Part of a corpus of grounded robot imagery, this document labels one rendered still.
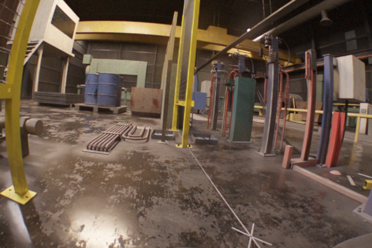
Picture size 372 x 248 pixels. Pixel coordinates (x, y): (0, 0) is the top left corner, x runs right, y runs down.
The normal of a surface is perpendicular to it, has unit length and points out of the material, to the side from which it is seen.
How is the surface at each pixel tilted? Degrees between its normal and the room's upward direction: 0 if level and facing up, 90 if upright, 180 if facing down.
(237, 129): 90
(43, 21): 90
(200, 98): 90
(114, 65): 90
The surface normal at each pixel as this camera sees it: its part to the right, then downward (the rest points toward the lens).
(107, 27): 0.16, 0.04
